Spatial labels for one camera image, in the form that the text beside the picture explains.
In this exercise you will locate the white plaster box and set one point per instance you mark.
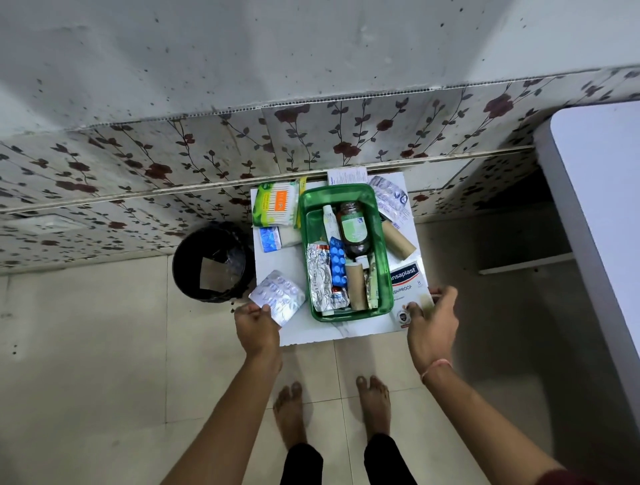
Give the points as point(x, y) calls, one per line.
point(409, 287)

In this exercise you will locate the small white vial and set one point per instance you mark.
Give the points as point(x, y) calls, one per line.
point(362, 262)

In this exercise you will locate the person's left thumb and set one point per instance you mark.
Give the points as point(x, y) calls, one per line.
point(266, 314)

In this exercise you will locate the green sachet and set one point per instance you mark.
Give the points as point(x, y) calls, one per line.
point(371, 290)

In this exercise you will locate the person's right hand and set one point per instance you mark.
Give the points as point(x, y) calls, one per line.
point(435, 332)

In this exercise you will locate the black trousers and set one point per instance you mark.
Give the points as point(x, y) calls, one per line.
point(385, 462)

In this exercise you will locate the white paper packet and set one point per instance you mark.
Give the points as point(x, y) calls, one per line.
point(347, 176)

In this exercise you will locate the green plastic tray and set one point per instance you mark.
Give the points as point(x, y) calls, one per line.
point(384, 270)

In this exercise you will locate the person's left foot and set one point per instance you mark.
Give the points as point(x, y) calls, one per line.
point(290, 414)

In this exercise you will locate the red and silver tablet strip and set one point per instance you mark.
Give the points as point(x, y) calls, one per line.
point(340, 299)

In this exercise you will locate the black waste bin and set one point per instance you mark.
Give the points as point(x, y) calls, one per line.
point(192, 260)

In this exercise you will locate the white wall switch plate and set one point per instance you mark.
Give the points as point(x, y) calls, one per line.
point(50, 224)

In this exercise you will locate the yellow strip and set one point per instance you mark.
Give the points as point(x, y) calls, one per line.
point(301, 200)

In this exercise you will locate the person's left forearm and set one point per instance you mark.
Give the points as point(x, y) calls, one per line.
point(227, 424)

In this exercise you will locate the brown bottle with green label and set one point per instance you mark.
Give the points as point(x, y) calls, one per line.
point(355, 229)

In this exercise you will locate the person's right forearm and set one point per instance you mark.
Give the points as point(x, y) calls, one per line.
point(480, 429)

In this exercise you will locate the blue tablet blister strip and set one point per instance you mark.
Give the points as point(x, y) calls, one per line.
point(338, 262)

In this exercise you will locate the orange wrist thread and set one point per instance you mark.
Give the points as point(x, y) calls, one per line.
point(435, 366)

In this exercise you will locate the paper scrap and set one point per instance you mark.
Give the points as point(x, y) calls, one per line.
point(215, 275)

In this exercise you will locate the green cotton swab pack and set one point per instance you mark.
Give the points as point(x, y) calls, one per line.
point(275, 204)

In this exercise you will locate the white ointment tube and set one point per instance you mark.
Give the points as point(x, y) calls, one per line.
point(330, 224)

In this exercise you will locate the person's right thumb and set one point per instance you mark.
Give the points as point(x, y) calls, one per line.
point(414, 316)

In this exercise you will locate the silver tablet blister pack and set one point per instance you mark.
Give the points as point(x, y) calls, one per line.
point(279, 296)
point(391, 200)

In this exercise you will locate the small blue tablet strip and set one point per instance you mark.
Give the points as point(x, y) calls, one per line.
point(270, 240)

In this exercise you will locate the white plastic table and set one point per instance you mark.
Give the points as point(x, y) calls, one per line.
point(595, 225)

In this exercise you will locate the person's left hand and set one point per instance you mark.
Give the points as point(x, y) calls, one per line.
point(259, 335)

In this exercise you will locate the brown bandage roll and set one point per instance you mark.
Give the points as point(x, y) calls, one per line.
point(398, 241)
point(356, 287)

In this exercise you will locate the silver foil tablet strip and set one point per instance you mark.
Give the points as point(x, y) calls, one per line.
point(318, 277)

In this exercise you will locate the small white packet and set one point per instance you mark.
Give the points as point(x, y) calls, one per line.
point(291, 236)

